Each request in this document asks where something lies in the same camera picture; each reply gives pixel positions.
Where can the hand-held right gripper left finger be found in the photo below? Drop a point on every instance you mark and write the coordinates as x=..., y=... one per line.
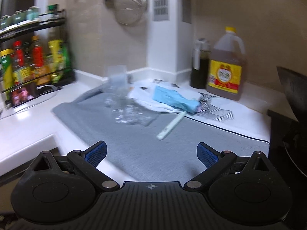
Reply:
x=96, y=153

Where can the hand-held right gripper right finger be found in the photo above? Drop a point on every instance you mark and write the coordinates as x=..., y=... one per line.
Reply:
x=207, y=154

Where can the pale green plastic stick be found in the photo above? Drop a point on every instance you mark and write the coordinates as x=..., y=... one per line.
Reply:
x=171, y=125

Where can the blue cloth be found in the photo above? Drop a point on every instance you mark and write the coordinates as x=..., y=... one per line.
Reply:
x=172, y=98

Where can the white tissue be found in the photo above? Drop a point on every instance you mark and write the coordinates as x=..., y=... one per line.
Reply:
x=144, y=95

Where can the grey mat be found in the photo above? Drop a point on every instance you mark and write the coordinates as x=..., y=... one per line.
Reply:
x=168, y=153

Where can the white geometric print bag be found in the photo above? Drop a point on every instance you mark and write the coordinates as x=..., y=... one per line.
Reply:
x=215, y=112

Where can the black gas stove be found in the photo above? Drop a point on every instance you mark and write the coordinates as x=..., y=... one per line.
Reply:
x=275, y=124

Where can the cooking wine jug yellow label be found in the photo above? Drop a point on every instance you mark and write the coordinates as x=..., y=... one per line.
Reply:
x=225, y=76

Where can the dark oil dispenser bottle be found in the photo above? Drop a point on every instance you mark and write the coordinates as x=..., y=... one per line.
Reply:
x=200, y=71

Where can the smartphone with lit screen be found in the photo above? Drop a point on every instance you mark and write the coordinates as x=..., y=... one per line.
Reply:
x=22, y=95

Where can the green packet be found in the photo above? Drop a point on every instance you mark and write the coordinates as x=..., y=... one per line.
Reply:
x=66, y=55

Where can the yellow green snack bag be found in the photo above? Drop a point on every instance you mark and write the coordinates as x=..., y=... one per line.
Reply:
x=56, y=52

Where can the red-cap sauce bottle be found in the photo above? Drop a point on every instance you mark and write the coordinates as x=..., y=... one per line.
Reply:
x=19, y=60

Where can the yellow-cap green label bottle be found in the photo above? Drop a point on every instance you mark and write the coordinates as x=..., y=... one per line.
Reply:
x=6, y=69

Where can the green-lid seasoning jar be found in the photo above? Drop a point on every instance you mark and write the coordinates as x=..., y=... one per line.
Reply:
x=53, y=10

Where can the metal mesh strainer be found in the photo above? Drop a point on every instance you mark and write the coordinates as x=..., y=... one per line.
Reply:
x=130, y=4

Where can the teal spice jar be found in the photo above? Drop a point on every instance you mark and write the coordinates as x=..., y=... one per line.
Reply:
x=5, y=22
x=18, y=18
x=33, y=14

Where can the grey vent grille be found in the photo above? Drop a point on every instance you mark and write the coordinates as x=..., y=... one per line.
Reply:
x=160, y=2
x=186, y=2

